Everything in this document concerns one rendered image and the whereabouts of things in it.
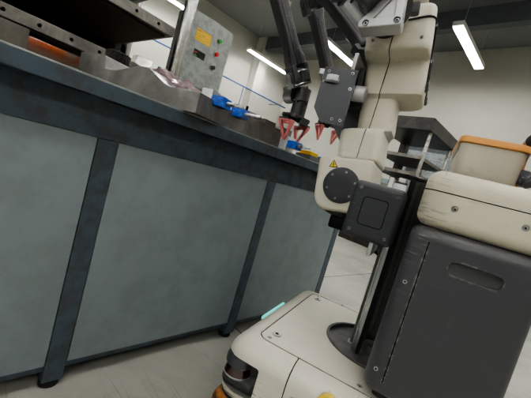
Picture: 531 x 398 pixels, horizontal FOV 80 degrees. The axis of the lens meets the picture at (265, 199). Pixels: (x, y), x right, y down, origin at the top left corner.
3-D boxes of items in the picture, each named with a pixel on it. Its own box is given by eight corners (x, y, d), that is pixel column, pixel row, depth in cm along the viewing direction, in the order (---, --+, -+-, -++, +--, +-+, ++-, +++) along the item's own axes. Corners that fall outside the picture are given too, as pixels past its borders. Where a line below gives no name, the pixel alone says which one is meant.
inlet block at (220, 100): (245, 119, 89) (250, 100, 88) (236, 114, 84) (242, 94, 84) (208, 110, 94) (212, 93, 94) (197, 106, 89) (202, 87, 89)
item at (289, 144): (311, 157, 117) (316, 143, 117) (304, 154, 114) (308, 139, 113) (285, 151, 126) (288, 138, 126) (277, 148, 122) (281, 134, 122)
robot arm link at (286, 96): (289, 73, 114) (308, 66, 117) (273, 76, 123) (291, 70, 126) (296, 106, 118) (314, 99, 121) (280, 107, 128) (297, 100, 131)
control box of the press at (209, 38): (177, 257, 210) (236, 33, 197) (133, 257, 187) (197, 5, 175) (160, 245, 224) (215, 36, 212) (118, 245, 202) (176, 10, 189)
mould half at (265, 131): (286, 152, 131) (295, 120, 129) (241, 136, 111) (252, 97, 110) (212, 136, 163) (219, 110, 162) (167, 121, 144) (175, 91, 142)
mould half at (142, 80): (242, 134, 106) (251, 102, 105) (194, 113, 83) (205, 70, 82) (136, 109, 126) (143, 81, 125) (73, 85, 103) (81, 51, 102)
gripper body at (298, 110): (280, 116, 119) (286, 96, 119) (295, 123, 127) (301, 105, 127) (294, 118, 115) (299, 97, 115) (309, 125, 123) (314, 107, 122)
